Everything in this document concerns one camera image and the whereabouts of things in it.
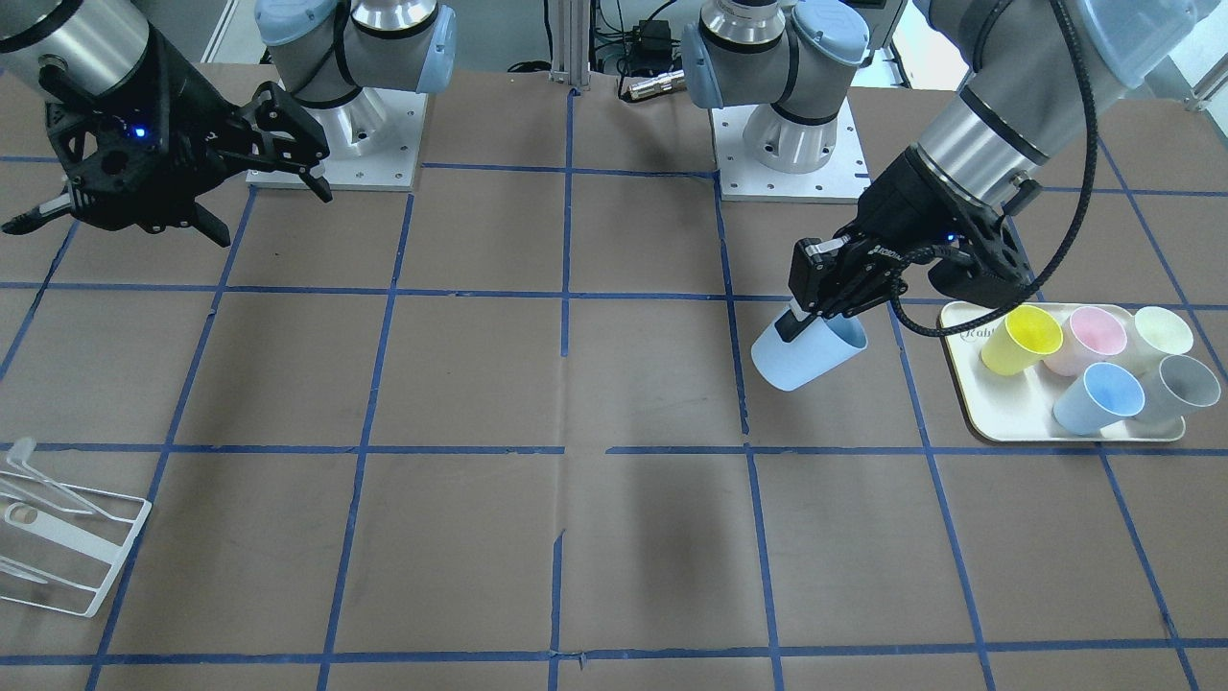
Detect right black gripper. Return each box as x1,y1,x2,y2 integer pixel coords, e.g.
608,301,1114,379
2,28,333,248

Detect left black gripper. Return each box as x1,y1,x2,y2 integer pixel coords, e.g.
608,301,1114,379
772,145,1030,342

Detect light blue plastic cup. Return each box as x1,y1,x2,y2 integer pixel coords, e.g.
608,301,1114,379
752,315,867,392

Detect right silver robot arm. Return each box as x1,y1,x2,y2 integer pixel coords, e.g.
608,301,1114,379
2,1,869,248

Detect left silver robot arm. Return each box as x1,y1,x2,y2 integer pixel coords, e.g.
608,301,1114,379
682,1,1216,345

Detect yellow plastic cup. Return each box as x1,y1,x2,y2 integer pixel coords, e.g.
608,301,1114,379
980,303,1063,376

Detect pink plastic cup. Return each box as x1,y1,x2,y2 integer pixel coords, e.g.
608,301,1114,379
1041,306,1127,377

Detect cream plastic cup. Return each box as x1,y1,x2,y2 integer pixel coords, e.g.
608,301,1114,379
1129,306,1192,363

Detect grey plastic cup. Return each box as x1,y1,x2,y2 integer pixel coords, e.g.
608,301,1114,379
1133,353,1222,423

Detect cream rectangular tray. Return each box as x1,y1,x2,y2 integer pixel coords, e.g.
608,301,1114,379
943,320,1186,442

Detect silver metal connector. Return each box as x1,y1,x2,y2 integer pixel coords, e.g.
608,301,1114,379
619,69,686,104

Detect black power adapter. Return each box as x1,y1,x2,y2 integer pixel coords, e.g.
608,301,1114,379
628,18,675,61

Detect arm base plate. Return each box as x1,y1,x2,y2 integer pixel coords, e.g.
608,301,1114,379
709,99,871,204
307,88,429,191

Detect aluminium frame post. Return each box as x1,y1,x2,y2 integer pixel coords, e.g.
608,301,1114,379
546,0,596,93

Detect white wire rack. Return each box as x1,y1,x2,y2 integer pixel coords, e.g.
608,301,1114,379
1,438,151,619

